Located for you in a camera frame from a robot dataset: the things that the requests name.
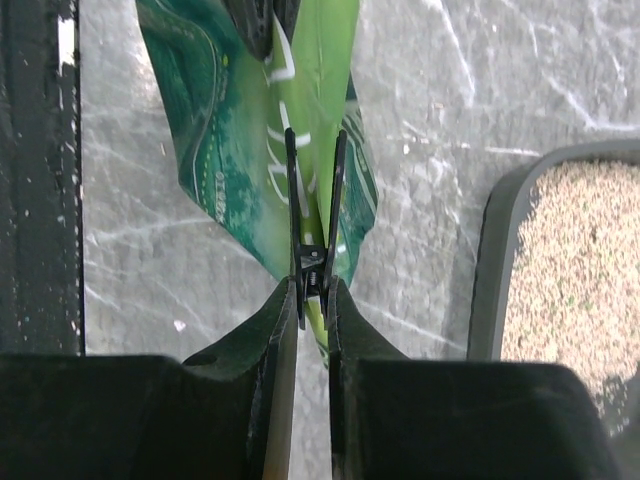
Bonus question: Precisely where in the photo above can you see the black bag clip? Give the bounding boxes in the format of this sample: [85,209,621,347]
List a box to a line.
[284,127,347,329]

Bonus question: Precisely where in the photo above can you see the grey litter box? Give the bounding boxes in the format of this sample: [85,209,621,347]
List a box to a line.
[465,138,640,436]

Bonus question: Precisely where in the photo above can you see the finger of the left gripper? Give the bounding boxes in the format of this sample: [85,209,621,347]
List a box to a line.
[222,0,300,60]

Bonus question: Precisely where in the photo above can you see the litter granules in box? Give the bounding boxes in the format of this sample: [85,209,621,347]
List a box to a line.
[501,160,639,436]

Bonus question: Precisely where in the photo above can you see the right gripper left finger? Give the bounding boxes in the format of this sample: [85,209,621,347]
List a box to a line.
[1,279,298,479]

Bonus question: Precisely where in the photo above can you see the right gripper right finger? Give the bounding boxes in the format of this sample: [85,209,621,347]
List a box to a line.
[327,278,623,479]

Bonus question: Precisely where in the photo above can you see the green litter bag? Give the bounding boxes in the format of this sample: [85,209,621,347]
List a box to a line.
[134,0,381,361]

